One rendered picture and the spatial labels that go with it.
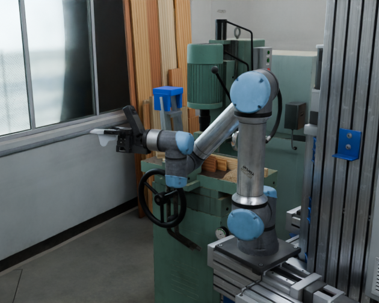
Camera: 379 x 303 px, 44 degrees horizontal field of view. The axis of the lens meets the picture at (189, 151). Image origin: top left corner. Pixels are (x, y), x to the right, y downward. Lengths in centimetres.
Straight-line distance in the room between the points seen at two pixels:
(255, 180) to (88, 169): 237
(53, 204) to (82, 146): 48
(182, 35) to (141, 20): 58
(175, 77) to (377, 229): 283
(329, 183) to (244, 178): 32
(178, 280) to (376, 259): 127
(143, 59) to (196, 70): 160
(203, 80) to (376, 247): 114
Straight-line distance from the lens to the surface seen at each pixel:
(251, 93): 138
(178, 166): 156
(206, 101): 226
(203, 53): 223
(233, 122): 159
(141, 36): 381
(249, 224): 149
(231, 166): 231
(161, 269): 263
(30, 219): 343
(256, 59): 248
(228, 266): 180
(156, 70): 400
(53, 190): 350
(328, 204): 166
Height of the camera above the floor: 161
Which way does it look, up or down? 16 degrees down
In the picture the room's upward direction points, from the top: straight up
